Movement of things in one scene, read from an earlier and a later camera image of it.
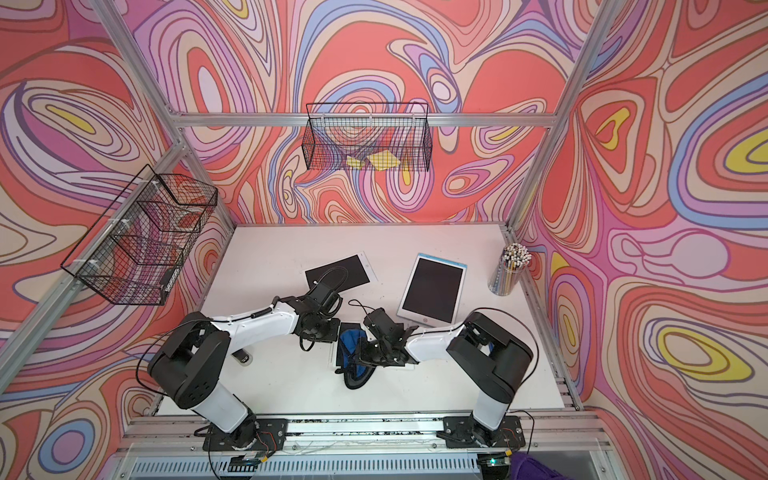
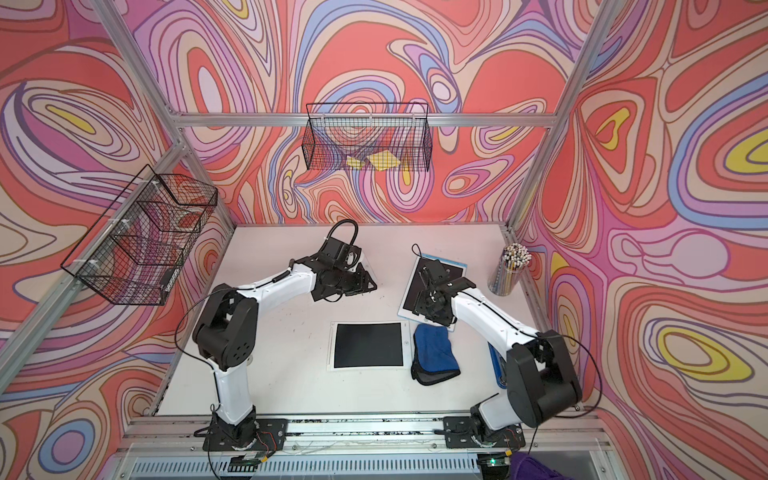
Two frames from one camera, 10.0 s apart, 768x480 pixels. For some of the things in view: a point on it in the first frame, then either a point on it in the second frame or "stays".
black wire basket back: [367, 136] stays
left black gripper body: [325, 330] → [344, 281]
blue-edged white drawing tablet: [434, 292] stays
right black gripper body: [376, 354] → [425, 305]
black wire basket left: [130, 254] stays
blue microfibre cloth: [349, 338] → [434, 360]
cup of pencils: [507, 273] stays
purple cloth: [524, 466] stays
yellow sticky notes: [381, 160] stays
